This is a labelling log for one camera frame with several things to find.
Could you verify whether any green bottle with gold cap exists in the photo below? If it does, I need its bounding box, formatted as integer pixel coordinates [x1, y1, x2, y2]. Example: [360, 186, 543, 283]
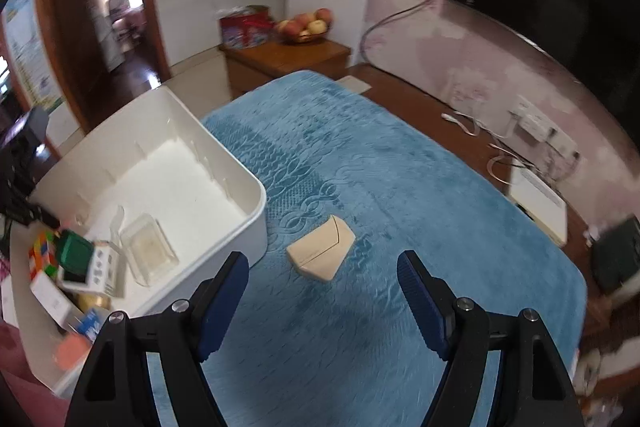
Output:
[55, 230, 96, 277]

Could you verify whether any pink oval case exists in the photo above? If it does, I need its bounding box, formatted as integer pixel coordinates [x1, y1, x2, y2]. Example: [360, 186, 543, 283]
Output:
[53, 332, 92, 371]

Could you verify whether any white plastic storage bin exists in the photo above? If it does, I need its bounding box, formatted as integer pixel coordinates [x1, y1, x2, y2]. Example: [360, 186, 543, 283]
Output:
[8, 84, 269, 400]

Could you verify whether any gold round compact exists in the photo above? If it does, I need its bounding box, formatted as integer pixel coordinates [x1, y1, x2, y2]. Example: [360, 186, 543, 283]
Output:
[77, 293, 111, 312]

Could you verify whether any white rectangular box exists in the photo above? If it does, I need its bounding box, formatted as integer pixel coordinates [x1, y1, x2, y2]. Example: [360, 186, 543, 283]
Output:
[30, 271, 82, 329]

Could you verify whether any clear plastic box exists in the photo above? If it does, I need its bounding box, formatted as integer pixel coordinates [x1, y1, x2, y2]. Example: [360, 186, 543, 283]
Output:
[120, 213, 179, 287]

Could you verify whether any multicolour puzzle cube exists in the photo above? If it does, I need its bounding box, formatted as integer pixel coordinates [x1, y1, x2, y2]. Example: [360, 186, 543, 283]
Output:
[28, 230, 58, 281]

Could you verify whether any blue plush table cover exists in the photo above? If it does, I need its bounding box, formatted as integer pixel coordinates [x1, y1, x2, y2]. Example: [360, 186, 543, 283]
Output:
[203, 72, 587, 426]

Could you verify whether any beige angular box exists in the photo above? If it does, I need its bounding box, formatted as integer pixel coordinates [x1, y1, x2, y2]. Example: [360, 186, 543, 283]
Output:
[286, 215, 356, 283]

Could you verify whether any white router box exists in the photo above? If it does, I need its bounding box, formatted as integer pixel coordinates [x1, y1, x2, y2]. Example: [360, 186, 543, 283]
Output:
[506, 165, 567, 247]

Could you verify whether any white power strip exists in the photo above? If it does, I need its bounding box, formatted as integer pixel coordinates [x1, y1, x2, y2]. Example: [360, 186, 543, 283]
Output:
[511, 95, 577, 159]

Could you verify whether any wooden cabinet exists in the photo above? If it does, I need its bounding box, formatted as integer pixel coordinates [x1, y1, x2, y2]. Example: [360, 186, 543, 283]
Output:
[218, 39, 352, 98]

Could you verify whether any red gift box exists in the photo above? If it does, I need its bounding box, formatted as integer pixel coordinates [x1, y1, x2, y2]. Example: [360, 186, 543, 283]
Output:
[218, 4, 274, 50]

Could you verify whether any bowl of apples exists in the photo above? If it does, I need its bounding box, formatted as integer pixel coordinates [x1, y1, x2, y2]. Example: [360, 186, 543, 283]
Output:
[274, 8, 334, 44]

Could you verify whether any black cable on wall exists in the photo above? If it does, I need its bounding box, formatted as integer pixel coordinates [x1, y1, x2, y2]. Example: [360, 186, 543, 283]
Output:
[359, 0, 457, 68]

